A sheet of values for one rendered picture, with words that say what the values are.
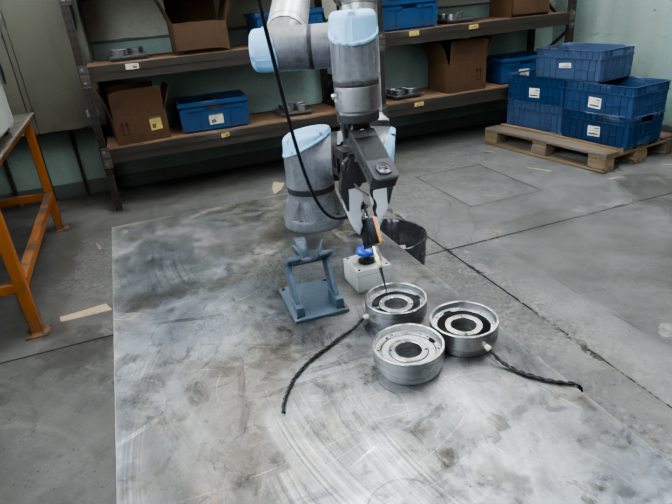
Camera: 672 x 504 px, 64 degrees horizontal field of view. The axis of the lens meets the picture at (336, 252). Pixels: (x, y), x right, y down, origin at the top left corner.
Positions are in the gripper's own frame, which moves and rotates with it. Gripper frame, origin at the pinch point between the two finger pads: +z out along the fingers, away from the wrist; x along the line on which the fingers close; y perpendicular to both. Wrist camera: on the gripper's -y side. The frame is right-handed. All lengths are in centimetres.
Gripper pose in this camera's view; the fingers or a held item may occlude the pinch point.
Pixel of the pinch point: (368, 227)
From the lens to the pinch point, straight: 96.6
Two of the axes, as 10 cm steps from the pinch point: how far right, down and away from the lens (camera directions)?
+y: -3.2, -3.8, 8.7
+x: -9.4, 2.0, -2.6
